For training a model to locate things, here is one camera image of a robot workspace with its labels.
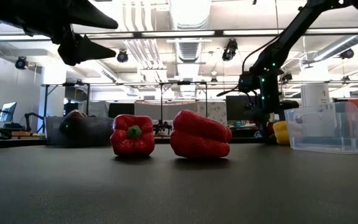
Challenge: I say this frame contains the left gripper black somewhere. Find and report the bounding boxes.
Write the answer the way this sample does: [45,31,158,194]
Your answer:
[0,0,119,67]

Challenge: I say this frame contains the yellow bell pepper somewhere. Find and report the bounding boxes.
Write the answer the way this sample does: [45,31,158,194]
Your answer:
[273,120,291,146]

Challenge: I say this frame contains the red bell pepper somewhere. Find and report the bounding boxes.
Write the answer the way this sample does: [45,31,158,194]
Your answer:
[109,114,155,157]
[170,109,232,159]

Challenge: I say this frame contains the dark red apple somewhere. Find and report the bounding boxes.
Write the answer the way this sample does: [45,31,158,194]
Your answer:
[59,109,88,138]

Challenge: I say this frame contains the black background monitor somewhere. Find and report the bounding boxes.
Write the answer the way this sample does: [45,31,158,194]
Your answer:
[225,95,254,122]

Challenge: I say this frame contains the black ceiling spotlight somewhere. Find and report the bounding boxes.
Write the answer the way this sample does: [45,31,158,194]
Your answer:
[221,39,239,62]
[339,48,355,60]
[116,49,129,63]
[14,56,28,70]

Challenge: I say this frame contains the white column with sign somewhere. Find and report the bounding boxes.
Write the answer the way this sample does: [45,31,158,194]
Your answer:
[301,83,331,108]

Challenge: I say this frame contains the clear plastic bin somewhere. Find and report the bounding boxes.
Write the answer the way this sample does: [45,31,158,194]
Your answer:
[284,101,358,155]

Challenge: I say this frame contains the dark grey plastic basket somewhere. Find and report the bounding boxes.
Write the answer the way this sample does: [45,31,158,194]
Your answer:
[45,115,114,146]

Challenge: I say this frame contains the tilted background monitor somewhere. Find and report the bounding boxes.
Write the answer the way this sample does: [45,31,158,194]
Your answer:
[0,101,17,124]

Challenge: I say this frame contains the black table mat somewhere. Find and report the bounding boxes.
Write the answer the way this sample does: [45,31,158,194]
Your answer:
[0,143,358,224]

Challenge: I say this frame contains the black overhead frame bar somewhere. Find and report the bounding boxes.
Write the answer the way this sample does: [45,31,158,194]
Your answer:
[0,28,358,40]

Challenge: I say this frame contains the white ceiling air duct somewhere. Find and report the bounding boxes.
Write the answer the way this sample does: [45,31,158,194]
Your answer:
[169,0,213,63]

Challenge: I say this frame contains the black background rig frame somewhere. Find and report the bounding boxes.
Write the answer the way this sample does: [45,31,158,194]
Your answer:
[42,80,209,125]

